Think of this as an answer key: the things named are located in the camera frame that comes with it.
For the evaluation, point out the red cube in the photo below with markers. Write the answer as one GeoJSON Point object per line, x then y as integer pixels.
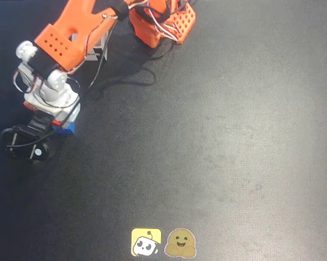
{"type": "Point", "coordinates": [57, 123]}

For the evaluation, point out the orange robot base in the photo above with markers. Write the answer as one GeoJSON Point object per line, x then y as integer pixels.
{"type": "Point", "coordinates": [157, 24]}

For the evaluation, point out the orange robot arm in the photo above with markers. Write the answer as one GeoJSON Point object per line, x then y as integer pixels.
{"type": "Point", "coordinates": [70, 35]}

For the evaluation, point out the yellow robot face sticker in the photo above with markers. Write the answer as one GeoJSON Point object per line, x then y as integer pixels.
{"type": "Point", "coordinates": [146, 242]}

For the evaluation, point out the blue cube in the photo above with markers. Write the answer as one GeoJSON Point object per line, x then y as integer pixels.
{"type": "Point", "coordinates": [66, 129]}

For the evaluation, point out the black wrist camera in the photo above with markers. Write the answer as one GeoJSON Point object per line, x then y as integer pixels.
{"type": "Point", "coordinates": [25, 141]}

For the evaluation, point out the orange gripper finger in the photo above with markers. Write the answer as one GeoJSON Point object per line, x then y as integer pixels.
{"type": "Point", "coordinates": [30, 106]}

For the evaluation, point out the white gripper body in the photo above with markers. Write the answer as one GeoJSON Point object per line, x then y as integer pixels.
{"type": "Point", "coordinates": [41, 120]}

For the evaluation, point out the hugging face emoji sticker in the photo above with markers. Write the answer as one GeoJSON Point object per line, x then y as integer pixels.
{"type": "Point", "coordinates": [180, 242]}

